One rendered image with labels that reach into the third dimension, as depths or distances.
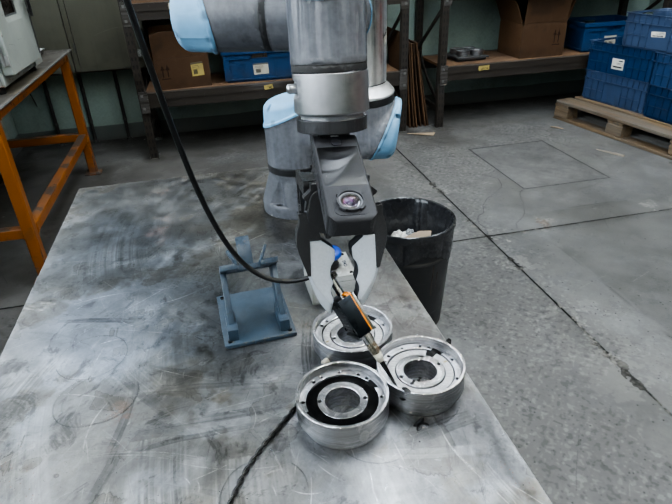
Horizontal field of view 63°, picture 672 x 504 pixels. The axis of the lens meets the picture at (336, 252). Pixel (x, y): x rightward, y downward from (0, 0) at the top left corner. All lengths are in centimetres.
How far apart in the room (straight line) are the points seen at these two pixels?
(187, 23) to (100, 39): 368
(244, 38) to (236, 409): 42
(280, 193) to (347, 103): 59
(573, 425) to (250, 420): 132
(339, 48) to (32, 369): 58
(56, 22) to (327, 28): 390
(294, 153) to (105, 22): 335
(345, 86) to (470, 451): 40
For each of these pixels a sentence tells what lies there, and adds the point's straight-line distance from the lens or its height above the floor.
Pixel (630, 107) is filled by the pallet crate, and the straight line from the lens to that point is 458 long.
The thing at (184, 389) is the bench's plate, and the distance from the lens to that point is 73.
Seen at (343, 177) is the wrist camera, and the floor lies 109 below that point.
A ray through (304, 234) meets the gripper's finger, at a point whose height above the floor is 102.
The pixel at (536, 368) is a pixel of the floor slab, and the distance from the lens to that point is 201.
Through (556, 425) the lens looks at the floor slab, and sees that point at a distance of 183.
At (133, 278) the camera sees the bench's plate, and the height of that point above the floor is 80.
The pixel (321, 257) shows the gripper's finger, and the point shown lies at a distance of 57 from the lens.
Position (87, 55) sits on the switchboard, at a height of 67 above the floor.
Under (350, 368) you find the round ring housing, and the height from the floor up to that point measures 83.
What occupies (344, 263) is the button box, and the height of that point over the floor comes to 85.
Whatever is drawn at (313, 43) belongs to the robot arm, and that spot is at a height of 120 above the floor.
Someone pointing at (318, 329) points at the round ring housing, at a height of 83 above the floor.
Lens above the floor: 128
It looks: 29 degrees down
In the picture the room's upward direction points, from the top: 2 degrees counter-clockwise
